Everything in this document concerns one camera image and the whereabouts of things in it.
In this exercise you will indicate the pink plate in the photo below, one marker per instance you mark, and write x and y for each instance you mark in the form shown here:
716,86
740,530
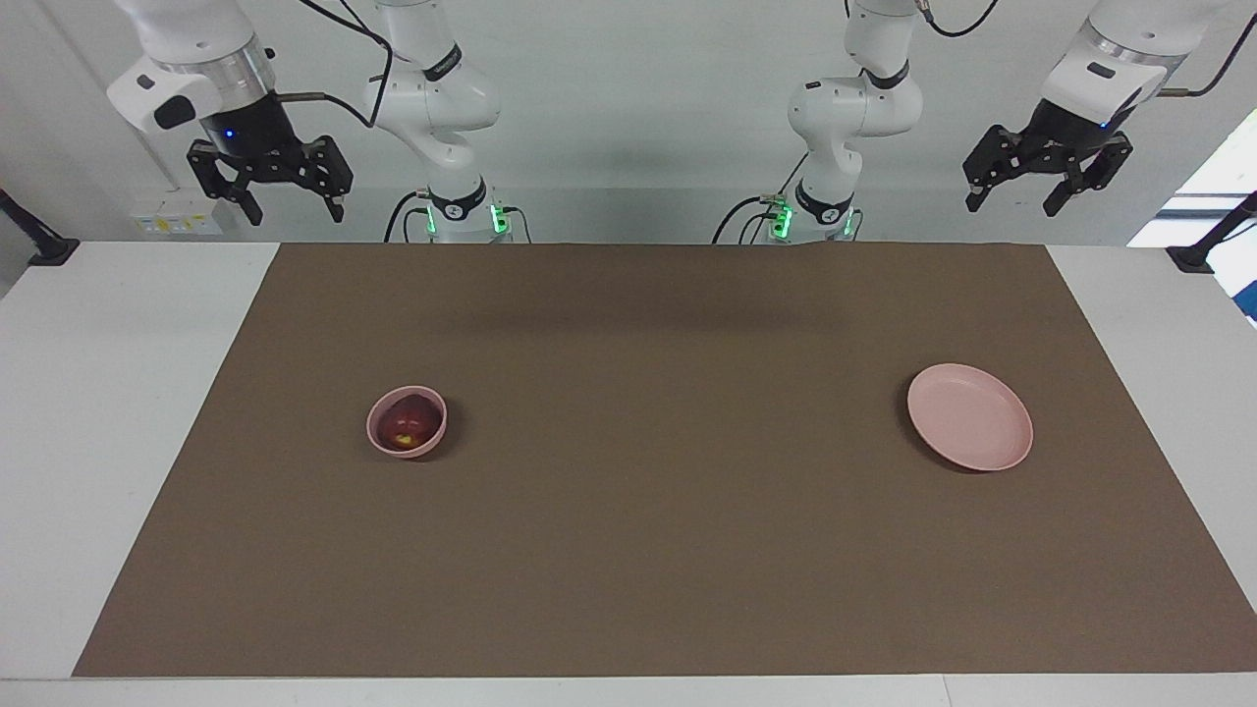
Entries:
972,417

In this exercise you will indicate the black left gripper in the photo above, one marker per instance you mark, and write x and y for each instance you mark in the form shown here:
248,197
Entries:
1065,133

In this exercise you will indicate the brown table mat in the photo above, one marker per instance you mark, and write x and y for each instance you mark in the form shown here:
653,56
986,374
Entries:
628,491

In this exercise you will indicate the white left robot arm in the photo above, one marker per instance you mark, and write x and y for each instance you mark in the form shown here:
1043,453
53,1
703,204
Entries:
854,108

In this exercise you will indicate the dark red apple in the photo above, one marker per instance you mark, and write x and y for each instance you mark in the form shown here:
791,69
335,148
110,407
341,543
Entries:
408,424

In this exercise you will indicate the pink bowl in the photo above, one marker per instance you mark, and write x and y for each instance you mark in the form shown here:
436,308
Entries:
442,427

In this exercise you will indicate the white wall socket box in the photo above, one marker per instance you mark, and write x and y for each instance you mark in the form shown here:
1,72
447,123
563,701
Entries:
177,216

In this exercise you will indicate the black clamp stand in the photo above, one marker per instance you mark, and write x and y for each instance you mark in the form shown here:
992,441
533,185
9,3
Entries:
1193,260
54,253

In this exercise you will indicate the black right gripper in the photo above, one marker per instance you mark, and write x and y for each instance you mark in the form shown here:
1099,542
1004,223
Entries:
250,133

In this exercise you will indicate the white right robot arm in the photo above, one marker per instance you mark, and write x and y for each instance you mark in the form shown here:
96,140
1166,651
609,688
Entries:
442,98

